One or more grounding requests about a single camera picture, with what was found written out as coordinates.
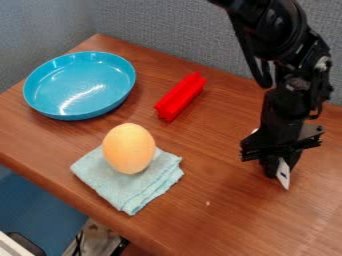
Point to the light blue folded cloth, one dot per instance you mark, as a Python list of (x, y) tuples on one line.
[(129, 192)]

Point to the white object at corner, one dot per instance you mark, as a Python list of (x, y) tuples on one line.
[(11, 248)]

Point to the white toothpaste tube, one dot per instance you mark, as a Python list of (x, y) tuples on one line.
[(284, 173)]

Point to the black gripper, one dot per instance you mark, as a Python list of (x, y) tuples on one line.
[(284, 135)]

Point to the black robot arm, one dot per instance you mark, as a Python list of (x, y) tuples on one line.
[(290, 61)]

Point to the red plastic block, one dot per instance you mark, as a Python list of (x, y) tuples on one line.
[(179, 96)]

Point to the blue plastic plate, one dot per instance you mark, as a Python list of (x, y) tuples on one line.
[(80, 85)]

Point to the orange egg-shaped ball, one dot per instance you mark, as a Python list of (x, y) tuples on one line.
[(129, 148)]

